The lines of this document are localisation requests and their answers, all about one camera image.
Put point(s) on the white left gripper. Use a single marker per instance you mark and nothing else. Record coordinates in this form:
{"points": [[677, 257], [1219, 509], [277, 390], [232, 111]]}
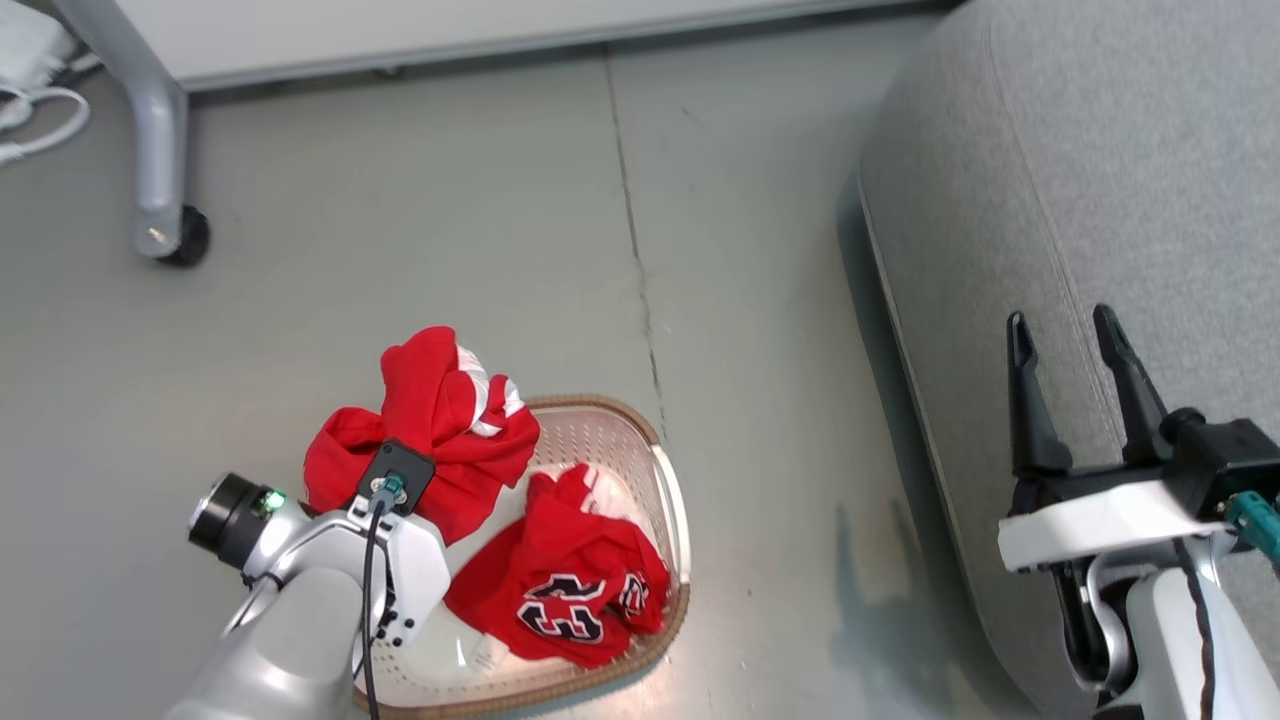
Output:
{"points": [[415, 570]]}

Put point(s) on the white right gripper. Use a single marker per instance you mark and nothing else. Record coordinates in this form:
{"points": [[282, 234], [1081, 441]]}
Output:
{"points": [[1100, 520]]}

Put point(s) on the red jersey with black number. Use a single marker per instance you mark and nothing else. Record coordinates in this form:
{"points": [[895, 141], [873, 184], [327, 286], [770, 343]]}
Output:
{"points": [[560, 555]]}

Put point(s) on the red garment with white stripes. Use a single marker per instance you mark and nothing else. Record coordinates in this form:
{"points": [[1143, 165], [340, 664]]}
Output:
{"points": [[430, 400]]}

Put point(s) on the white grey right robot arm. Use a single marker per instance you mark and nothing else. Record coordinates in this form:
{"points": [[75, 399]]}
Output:
{"points": [[1160, 640]]}

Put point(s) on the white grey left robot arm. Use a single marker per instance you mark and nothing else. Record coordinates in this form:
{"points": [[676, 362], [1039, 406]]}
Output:
{"points": [[290, 640]]}

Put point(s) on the white laundry basket brown rim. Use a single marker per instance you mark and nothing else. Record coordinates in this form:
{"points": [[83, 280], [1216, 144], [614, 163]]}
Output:
{"points": [[625, 432]]}

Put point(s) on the grey fabric sofa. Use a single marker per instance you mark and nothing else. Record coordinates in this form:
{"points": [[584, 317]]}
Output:
{"points": [[1100, 150]]}

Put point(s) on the black caster wheel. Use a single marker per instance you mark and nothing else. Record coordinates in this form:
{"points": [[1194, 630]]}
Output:
{"points": [[192, 238]]}

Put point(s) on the grey metal table leg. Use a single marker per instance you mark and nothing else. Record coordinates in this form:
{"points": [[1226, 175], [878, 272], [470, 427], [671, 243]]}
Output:
{"points": [[160, 150]]}

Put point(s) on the white table panel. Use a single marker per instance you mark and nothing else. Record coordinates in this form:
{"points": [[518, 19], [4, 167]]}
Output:
{"points": [[400, 30]]}

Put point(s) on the white device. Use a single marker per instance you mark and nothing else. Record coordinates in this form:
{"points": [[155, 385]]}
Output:
{"points": [[30, 40]]}

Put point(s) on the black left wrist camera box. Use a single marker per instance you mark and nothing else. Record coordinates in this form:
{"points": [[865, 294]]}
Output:
{"points": [[402, 463]]}

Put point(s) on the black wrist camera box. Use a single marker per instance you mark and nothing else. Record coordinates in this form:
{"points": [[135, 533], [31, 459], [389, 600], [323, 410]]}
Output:
{"points": [[1235, 455], [402, 463]]}

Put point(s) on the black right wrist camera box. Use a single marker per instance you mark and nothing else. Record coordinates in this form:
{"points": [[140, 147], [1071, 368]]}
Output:
{"points": [[1235, 455]]}

